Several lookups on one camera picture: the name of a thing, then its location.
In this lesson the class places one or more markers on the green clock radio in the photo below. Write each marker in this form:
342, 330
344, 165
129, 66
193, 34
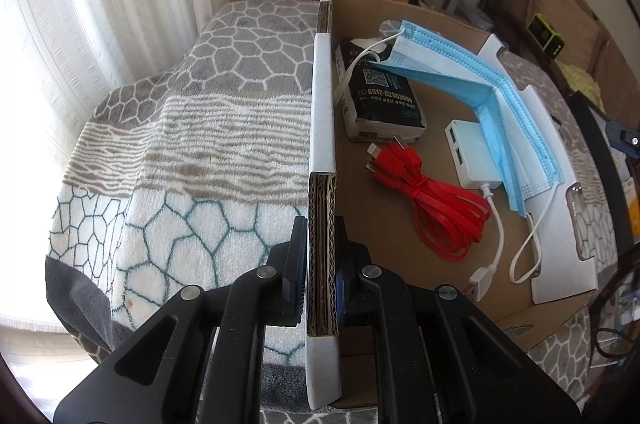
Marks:
545, 36

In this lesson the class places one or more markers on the black tissue pack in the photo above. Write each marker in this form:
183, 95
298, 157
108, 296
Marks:
385, 103

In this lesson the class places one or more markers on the white curtain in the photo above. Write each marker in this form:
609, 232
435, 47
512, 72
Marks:
100, 3

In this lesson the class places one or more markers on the yellow checked cloth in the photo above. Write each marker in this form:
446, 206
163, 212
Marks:
582, 81

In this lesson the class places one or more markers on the blue face mask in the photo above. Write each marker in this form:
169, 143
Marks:
450, 58

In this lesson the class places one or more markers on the patterned fleece blanket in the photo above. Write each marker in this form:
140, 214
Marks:
200, 128

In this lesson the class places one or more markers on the brown sofa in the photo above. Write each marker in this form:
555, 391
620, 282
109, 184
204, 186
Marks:
610, 68

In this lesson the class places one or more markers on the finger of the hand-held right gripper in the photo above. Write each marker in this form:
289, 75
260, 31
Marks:
616, 129

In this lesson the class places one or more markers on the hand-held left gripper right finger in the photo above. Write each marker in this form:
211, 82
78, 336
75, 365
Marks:
343, 294

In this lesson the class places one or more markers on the white usb hub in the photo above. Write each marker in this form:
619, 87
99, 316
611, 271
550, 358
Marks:
467, 153

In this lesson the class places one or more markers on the black storage box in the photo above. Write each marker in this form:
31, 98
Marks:
600, 163

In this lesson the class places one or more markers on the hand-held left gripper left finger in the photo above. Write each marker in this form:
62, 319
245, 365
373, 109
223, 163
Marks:
299, 274

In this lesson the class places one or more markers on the shallow cardboard tray box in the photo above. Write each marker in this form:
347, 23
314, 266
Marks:
370, 229

